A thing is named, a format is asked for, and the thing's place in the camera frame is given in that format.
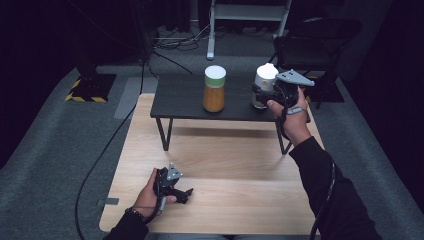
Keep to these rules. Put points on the black shelf with metal legs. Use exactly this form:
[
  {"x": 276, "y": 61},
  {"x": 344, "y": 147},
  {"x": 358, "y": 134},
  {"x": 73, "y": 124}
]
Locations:
[{"x": 186, "y": 100}]

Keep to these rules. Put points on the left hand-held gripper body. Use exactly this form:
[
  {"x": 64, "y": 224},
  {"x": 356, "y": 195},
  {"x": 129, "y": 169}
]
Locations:
[{"x": 165, "y": 185}]

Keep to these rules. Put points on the grey tape strip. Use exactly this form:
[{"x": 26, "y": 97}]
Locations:
[{"x": 110, "y": 201}]

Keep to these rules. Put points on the orange jar with white lid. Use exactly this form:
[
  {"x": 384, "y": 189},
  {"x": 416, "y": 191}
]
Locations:
[{"x": 214, "y": 96}]

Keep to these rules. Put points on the person's right hand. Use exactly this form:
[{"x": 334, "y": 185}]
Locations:
[{"x": 296, "y": 125}]

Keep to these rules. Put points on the person's left hand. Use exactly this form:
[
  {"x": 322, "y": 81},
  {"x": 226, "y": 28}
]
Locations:
[{"x": 145, "y": 200}]

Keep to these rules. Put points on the white metal desk frame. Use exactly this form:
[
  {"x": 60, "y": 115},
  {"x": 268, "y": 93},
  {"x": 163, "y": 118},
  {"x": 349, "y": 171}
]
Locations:
[{"x": 246, "y": 12}]

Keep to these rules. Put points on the black folding chair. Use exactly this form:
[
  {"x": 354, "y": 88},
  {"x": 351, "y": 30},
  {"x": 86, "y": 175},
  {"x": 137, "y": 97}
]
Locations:
[{"x": 316, "y": 43}]

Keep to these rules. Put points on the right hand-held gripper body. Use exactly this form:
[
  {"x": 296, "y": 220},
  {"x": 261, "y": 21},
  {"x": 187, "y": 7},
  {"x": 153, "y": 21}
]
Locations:
[{"x": 286, "y": 93}]

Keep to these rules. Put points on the black stand base striped tape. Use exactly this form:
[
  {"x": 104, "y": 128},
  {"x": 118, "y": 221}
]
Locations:
[
  {"x": 95, "y": 87},
  {"x": 328, "y": 91}
]

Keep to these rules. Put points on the grey floor mat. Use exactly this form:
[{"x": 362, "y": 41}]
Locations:
[{"x": 128, "y": 96}]

